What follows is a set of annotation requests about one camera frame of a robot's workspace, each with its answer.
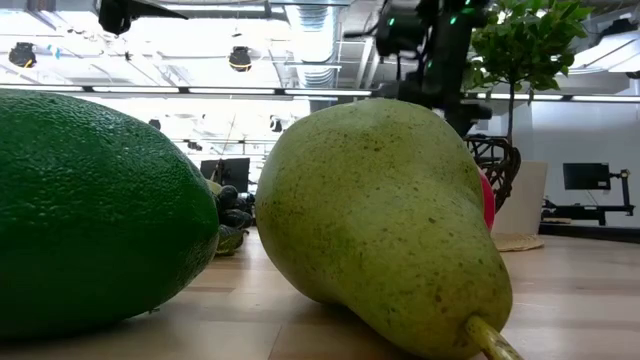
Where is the black monitor on arm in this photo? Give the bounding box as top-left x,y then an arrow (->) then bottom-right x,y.
562,162 -> 612,192

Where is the small green potted tree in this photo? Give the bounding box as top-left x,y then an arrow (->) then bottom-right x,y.
459,0 -> 594,146

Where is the black grape bunch with leaf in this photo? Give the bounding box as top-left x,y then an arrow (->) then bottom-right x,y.
214,184 -> 257,257

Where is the black ceiling lamp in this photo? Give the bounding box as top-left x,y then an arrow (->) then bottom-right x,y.
8,41 -> 38,69
228,45 -> 253,73

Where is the black monitor on desk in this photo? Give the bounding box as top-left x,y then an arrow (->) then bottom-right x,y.
199,157 -> 251,195

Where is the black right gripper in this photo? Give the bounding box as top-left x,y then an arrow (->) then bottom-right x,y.
378,74 -> 494,137

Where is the large green speckled pear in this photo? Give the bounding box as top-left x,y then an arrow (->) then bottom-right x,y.
254,97 -> 525,360

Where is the long ceiling light strip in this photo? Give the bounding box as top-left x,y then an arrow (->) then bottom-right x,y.
0,83 -> 640,104

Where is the large dark green avocado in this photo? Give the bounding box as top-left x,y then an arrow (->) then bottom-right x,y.
0,88 -> 221,341

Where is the dark brown woven basket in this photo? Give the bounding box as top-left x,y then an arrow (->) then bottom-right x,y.
463,133 -> 523,215

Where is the round beige woven placemat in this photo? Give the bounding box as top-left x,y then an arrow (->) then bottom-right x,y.
490,232 -> 546,253

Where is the red pomegranate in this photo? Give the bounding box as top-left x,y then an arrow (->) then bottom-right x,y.
478,168 -> 497,232

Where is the silver ribbed ventilation duct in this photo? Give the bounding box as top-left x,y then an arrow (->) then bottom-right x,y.
282,2 -> 351,114

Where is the white plant pot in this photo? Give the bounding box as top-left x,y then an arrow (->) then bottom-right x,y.
492,159 -> 549,236

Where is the black table frame rail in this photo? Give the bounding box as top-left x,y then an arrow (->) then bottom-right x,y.
538,222 -> 640,245

